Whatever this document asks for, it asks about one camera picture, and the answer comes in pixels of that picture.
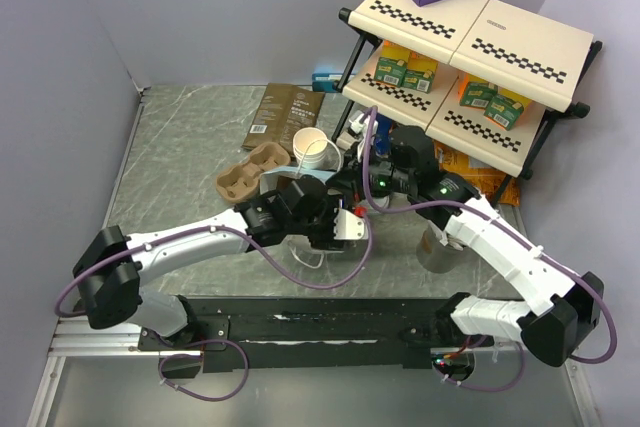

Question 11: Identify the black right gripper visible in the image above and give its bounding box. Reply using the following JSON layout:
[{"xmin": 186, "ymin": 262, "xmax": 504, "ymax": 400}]
[{"xmin": 327, "ymin": 139, "xmax": 415, "ymax": 203}]

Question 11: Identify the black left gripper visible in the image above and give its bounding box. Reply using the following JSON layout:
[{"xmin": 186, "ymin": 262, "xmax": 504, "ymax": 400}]
[{"xmin": 288, "ymin": 193, "xmax": 350, "ymax": 247}]

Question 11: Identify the light blue paper bag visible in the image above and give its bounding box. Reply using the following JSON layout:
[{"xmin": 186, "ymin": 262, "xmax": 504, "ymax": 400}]
[{"xmin": 258, "ymin": 139, "xmax": 351, "ymax": 271}]

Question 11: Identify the white paper cup stack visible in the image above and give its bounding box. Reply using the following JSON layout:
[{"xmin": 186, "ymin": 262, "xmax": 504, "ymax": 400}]
[{"xmin": 292, "ymin": 127, "xmax": 343, "ymax": 170}]

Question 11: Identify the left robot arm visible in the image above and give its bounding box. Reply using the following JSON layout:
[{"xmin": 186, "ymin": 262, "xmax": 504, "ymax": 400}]
[{"xmin": 73, "ymin": 175, "xmax": 344, "ymax": 349}]

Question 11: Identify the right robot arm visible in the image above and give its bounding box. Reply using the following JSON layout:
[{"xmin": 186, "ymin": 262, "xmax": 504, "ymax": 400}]
[{"xmin": 331, "ymin": 121, "xmax": 617, "ymax": 367}]

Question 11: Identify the brown coffee bean bag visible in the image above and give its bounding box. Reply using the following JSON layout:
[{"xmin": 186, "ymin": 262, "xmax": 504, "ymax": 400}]
[{"xmin": 242, "ymin": 83, "xmax": 325, "ymax": 157}]

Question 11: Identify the blue chip bag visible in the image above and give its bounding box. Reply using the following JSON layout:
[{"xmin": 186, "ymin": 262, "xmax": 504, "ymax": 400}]
[{"xmin": 373, "ymin": 114, "xmax": 394, "ymax": 156}]

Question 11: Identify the brown pulp cup carrier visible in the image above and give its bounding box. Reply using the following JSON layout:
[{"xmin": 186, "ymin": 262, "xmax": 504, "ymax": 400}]
[{"xmin": 215, "ymin": 142, "xmax": 291, "ymax": 204}]

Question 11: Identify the orange snack bag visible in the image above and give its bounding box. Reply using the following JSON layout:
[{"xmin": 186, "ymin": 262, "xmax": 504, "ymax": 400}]
[{"xmin": 434, "ymin": 141, "xmax": 521, "ymax": 207}]

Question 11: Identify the green juice carton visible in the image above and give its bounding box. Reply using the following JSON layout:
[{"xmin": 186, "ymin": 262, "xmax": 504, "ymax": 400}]
[
  {"xmin": 373, "ymin": 57, "xmax": 407, "ymax": 87},
  {"xmin": 459, "ymin": 81, "xmax": 498, "ymax": 109},
  {"xmin": 402, "ymin": 69, "xmax": 435, "ymax": 94},
  {"xmin": 484, "ymin": 95, "xmax": 525, "ymax": 131}
]

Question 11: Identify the grey cup of stirrers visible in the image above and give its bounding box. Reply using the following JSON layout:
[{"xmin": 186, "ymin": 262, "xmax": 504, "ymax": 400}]
[{"xmin": 416, "ymin": 226, "xmax": 473, "ymax": 274}]

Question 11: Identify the cream checkered shelf rack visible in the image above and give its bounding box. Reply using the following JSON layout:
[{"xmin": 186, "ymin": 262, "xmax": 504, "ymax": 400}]
[{"xmin": 336, "ymin": 0, "xmax": 602, "ymax": 179}]

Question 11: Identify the blue R&O box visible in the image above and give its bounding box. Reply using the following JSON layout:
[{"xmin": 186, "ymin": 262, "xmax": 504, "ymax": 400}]
[{"xmin": 311, "ymin": 71, "xmax": 343, "ymax": 93}]

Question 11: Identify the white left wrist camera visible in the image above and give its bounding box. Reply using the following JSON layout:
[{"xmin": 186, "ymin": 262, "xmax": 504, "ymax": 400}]
[{"xmin": 334, "ymin": 208, "xmax": 368, "ymax": 241}]

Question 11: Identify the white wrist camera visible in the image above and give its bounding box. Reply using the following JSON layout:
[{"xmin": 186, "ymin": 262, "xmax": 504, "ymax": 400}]
[
  {"xmin": 347, "ymin": 109, "xmax": 371, "ymax": 139},
  {"xmin": 334, "ymin": 208, "xmax": 368, "ymax": 241}
]

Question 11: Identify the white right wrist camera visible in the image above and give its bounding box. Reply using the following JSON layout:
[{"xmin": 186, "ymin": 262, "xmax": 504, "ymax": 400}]
[{"xmin": 347, "ymin": 109, "xmax": 371, "ymax": 139}]

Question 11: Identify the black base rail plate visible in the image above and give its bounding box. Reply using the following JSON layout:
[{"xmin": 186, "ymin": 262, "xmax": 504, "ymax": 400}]
[{"xmin": 47, "ymin": 296, "xmax": 531, "ymax": 381}]

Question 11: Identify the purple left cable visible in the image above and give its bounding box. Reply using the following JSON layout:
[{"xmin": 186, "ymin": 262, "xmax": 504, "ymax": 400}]
[{"xmin": 54, "ymin": 214, "xmax": 375, "ymax": 401}]

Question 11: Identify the purple cable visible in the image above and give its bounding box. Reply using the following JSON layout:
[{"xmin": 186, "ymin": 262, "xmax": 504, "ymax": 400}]
[
  {"xmin": 54, "ymin": 214, "xmax": 375, "ymax": 401},
  {"xmin": 363, "ymin": 105, "xmax": 619, "ymax": 393}
]

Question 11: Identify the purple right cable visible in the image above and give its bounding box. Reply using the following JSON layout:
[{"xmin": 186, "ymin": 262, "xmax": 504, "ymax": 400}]
[{"xmin": 363, "ymin": 105, "xmax": 619, "ymax": 393}]

